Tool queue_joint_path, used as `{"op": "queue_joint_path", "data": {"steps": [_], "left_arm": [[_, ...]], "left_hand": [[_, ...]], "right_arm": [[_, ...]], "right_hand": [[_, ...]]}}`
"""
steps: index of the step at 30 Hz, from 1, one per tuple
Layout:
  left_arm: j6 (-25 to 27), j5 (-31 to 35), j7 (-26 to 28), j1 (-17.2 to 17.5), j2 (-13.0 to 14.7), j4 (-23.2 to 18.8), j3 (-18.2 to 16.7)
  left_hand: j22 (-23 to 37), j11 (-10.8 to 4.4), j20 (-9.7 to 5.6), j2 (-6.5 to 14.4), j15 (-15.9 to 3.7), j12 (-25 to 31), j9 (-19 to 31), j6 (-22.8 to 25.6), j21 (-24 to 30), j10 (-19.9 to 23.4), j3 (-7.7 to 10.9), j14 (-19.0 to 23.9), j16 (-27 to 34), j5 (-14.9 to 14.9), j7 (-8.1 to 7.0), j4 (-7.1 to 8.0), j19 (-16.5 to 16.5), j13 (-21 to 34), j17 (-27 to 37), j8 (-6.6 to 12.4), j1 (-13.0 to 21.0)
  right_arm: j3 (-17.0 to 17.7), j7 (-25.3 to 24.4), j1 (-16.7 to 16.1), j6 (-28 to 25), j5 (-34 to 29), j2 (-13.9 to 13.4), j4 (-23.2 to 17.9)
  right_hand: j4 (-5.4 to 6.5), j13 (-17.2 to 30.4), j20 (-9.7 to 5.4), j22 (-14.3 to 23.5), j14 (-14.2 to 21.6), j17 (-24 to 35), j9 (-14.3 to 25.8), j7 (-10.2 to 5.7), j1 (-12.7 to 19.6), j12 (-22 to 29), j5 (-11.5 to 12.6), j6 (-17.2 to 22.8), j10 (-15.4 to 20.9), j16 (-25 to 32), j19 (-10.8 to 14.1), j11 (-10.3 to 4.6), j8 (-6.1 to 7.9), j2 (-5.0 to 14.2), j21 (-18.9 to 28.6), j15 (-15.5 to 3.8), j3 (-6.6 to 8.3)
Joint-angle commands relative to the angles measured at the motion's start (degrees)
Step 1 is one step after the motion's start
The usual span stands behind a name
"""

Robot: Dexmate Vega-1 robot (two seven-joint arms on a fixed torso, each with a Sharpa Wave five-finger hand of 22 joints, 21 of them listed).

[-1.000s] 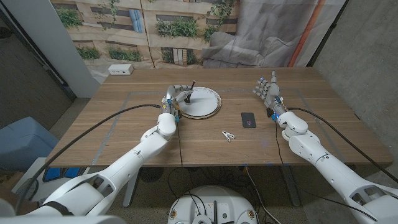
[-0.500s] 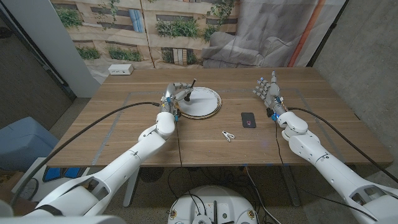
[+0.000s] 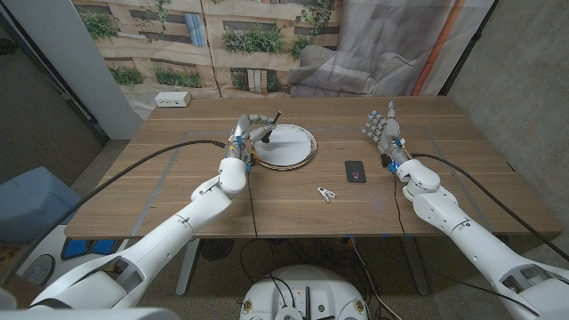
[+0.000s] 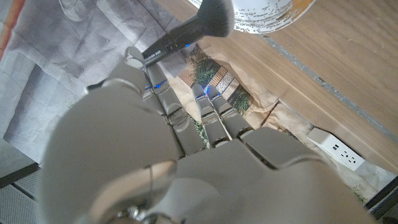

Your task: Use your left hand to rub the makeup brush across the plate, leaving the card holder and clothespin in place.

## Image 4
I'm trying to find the white power strip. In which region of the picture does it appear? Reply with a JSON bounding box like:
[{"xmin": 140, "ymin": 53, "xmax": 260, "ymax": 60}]
[{"xmin": 306, "ymin": 126, "xmax": 366, "ymax": 172}]

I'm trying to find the printed backdrop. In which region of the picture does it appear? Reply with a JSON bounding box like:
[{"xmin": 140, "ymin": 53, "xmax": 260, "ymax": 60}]
[{"xmin": 0, "ymin": 0, "xmax": 396, "ymax": 203}]

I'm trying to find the white plate with gold rim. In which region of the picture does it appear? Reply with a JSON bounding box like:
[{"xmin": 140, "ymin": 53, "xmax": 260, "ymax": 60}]
[{"xmin": 188, "ymin": 0, "xmax": 318, "ymax": 34}]

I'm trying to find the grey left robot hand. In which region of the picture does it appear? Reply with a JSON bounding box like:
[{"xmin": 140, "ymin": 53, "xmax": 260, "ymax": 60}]
[{"xmin": 37, "ymin": 46, "xmax": 379, "ymax": 224}]

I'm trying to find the black makeup brush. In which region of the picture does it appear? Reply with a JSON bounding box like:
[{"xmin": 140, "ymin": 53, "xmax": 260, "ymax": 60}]
[{"xmin": 141, "ymin": 0, "xmax": 236, "ymax": 67}]

